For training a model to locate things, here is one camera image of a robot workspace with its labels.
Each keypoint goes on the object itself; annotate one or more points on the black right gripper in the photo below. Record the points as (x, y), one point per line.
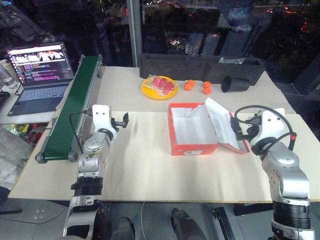
(252, 130)

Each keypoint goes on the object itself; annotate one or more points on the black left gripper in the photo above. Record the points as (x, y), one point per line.
(117, 123)

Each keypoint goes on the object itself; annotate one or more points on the orange shoe box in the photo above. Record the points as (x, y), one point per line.
(190, 148)

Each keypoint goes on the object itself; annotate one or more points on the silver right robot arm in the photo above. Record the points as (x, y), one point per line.
(285, 170)

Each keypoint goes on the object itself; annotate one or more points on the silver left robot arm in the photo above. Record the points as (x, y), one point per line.
(92, 160)

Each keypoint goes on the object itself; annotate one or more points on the green conveyor belt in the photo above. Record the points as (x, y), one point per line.
(72, 105)

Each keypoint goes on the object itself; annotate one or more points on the yellow plate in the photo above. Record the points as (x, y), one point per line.
(150, 93)

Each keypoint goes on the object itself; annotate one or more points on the black cup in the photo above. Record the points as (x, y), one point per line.
(236, 86)

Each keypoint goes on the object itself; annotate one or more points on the clear bag of red blocks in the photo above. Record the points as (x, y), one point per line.
(162, 83)

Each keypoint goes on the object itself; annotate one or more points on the orange toy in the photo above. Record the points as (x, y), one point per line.
(190, 85)
(206, 88)

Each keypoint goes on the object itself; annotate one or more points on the dark grey foam tray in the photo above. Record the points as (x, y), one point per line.
(175, 67)

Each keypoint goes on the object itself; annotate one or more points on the black table support block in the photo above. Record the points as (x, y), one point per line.
(250, 209)

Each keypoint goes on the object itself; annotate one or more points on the grey open laptop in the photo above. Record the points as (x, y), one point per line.
(40, 96)

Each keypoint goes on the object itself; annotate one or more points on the black floor bar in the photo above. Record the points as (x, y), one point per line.
(223, 223)

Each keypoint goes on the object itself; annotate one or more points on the colourful packaged items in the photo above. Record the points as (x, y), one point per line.
(27, 132)

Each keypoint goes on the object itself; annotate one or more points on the person in grey clothes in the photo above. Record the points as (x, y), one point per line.
(12, 155)

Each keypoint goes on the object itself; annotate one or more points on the clear plastic cup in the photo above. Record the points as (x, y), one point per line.
(10, 77)

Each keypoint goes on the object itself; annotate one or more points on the black handheld device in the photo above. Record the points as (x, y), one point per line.
(3, 98)

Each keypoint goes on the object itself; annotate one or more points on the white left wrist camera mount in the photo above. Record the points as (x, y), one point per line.
(101, 117)

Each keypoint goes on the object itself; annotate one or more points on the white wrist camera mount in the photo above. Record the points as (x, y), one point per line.
(101, 117)
(271, 125)

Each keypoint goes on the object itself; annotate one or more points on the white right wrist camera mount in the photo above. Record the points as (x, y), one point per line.
(271, 125)

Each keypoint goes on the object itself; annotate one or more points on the grey metal window post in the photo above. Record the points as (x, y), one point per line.
(135, 32)

